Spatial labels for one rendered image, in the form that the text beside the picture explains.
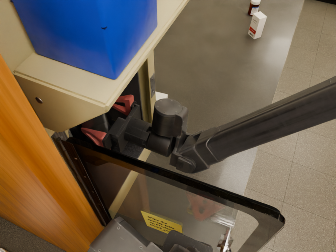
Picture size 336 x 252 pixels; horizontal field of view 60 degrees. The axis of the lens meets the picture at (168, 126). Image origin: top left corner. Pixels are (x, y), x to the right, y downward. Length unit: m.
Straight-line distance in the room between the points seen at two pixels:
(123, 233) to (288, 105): 0.33
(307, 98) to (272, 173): 1.56
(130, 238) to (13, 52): 0.22
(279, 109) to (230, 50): 0.76
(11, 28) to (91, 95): 0.10
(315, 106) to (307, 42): 2.59
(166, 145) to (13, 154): 0.41
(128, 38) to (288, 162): 1.90
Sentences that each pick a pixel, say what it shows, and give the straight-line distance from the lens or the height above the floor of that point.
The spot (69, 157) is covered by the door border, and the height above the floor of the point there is 1.34.
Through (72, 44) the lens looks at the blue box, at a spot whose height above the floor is 1.54.
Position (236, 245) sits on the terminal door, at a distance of 0.50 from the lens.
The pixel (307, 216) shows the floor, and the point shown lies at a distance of 2.00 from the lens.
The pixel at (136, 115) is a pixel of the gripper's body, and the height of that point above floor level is 1.19.
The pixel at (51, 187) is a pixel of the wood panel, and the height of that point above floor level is 1.46.
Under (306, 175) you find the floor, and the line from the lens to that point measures 2.12.
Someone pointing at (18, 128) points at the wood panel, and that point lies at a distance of 0.24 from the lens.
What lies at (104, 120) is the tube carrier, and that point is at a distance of 0.70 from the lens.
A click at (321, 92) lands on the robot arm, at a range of 0.50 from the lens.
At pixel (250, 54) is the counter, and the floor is 0.94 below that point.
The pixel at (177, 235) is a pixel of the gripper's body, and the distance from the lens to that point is 0.43.
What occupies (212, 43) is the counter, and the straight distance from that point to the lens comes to 1.27.
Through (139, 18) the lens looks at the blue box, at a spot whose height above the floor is 1.55.
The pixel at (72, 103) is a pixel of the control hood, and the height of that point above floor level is 1.49.
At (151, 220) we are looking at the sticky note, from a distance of 0.55.
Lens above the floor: 1.72
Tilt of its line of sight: 54 degrees down
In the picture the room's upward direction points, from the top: straight up
